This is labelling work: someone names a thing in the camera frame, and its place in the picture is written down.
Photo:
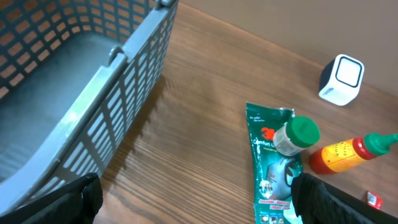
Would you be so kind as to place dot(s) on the grey plastic shopping basket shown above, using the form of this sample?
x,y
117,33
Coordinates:
x,y
74,75

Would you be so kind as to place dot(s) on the red yellow sauce bottle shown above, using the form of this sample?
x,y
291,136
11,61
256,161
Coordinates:
x,y
344,155

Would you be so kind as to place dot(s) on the small red sachet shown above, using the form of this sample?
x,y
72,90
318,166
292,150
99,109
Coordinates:
x,y
374,200

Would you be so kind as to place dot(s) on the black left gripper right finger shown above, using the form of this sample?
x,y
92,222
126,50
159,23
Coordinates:
x,y
316,201

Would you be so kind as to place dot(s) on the green 3M gloves packet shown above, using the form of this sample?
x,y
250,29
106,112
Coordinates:
x,y
273,172

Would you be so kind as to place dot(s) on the green lid jar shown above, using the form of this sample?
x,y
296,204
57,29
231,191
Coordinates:
x,y
296,135

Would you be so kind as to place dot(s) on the white barcode scanner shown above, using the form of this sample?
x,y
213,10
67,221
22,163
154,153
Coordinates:
x,y
341,79

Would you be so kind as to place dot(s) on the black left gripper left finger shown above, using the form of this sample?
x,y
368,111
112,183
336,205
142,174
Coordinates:
x,y
77,202

